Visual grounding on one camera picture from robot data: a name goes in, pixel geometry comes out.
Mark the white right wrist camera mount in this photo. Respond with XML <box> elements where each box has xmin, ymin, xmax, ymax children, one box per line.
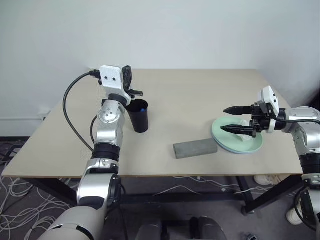
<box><xmin>260</xmin><ymin>85</ymin><xmax>280</xmax><ymax>134</ymax></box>

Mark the black plastic cup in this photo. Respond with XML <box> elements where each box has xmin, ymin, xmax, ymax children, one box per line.
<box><xmin>125</xmin><ymin>98</ymin><xmax>151</xmax><ymax>134</ymax></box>

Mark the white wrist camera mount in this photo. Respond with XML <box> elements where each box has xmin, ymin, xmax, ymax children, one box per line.
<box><xmin>260</xmin><ymin>85</ymin><xmax>280</xmax><ymax>134</ymax></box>
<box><xmin>99</xmin><ymin>64</ymin><xmax>132</xmax><ymax>106</ymax></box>

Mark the pale blue plate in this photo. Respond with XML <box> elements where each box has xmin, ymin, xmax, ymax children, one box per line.
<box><xmin>212</xmin><ymin>139</ymin><xmax>262</xmax><ymax>155</ymax></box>

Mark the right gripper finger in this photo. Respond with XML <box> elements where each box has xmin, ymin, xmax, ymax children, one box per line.
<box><xmin>220</xmin><ymin>124</ymin><xmax>255</xmax><ymax>137</ymax></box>
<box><xmin>223</xmin><ymin>105</ymin><xmax>254</xmax><ymax>116</ymax></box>

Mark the white floor cable tangle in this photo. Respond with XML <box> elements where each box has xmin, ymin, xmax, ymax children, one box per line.
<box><xmin>0</xmin><ymin>139</ymin><xmax>72</xmax><ymax>235</ymax></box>

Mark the white wall cable duct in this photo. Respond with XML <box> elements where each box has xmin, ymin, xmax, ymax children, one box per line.
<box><xmin>0</xmin><ymin>116</ymin><xmax>49</xmax><ymax>122</ymax></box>

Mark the pale green plate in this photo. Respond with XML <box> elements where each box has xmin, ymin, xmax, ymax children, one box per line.
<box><xmin>211</xmin><ymin>116</ymin><xmax>264</xmax><ymax>153</ymax></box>

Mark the black metal table frame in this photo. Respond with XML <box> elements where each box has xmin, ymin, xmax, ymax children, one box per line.
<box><xmin>19</xmin><ymin>174</ymin><xmax>305</xmax><ymax>215</ymax></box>

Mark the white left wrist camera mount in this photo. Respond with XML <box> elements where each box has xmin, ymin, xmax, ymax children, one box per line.
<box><xmin>99</xmin><ymin>64</ymin><xmax>132</xmax><ymax>106</ymax></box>

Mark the white sneaker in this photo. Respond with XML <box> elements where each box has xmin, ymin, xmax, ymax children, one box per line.
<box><xmin>254</xmin><ymin>174</ymin><xmax>284</xmax><ymax>187</ymax></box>
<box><xmin>285</xmin><ymin>205</ymin><xmax>305</xmax><ymax>226</ymax></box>

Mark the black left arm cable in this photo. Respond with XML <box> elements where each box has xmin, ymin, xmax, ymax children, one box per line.
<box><xmin>62</xmin><ymin>70</ymin><xmax>102</xmax><ymax>152</ymax></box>

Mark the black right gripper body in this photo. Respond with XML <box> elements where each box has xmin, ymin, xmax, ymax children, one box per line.
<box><xmin>249</xmin><ymin>102</ymin><xmax>273</xmax><ymax>139</ymax></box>

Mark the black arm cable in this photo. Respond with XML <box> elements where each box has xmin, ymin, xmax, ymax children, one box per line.
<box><xmin>62</xmin><ymin>70</ymin><xmax>102</xmax><ymax>152</ymax></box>
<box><xmin>271</xmin><ymin>116</ymin><xmax>320</xmax><ymax>126</ymax></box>

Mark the dark rounded shape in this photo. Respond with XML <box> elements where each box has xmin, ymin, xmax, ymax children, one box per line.
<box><xmin>135</xmin><ymin>219</ymin><xmax>164</xmax><ymax>240</ymax></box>

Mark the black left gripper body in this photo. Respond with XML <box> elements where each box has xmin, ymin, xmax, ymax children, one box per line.
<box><xmin>121</xmin><ymin>74</ymin><xmax>134</xmax><ymax>95</ymax></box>

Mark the crumpled white tissue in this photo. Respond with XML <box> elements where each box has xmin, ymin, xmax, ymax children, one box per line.
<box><xmin>234</xmin><ymin>119</ymin><xmax>258</xmax><ymax>143</ymax></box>

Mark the grey glasses case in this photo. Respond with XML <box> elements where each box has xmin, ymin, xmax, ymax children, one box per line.
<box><xmin>172</xmin><ymin>137</ymin><xmax>219</xmax><ymax>160</ymax></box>

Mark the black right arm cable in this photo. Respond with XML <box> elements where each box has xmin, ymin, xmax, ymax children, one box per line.
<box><xmin>271</xmin><ymin>116</ymin><xmax>320</xmax><ymax>126</ymax></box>

